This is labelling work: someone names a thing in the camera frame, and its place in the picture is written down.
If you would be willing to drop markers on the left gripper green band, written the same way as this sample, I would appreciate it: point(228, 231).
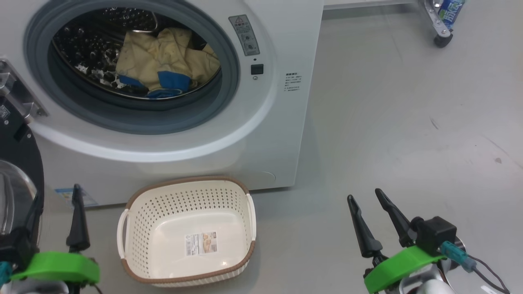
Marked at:
point(57, 267)

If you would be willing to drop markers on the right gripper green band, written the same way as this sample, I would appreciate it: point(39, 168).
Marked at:
point(396, 269)

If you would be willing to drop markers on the black round glass washer door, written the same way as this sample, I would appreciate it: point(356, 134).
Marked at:
point(28, 155)

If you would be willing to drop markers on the cream garment blue collar print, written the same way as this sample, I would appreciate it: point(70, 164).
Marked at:
point(151, 57)

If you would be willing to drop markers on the cream perforated basket brown rim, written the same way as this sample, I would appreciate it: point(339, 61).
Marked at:
point(163, 204)

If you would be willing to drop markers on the white front-load washing machine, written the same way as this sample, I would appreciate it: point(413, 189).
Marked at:
point(245, 134)

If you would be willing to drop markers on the blue energy label sticker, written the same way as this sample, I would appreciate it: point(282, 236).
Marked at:
point(65, 197)

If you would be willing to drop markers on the paper product label sticker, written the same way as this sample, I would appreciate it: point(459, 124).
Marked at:
point(201, 243)

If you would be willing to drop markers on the blue labelled plastic drink bottle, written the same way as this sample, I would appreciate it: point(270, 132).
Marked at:
point(449, 12)

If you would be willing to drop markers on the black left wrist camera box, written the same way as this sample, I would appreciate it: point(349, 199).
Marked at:
point(18, 247)

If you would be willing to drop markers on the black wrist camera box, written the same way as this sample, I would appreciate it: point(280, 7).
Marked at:
point(435, 234)
point(18, 247)

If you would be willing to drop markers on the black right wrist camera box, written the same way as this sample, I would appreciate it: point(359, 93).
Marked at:
point(435, 234)

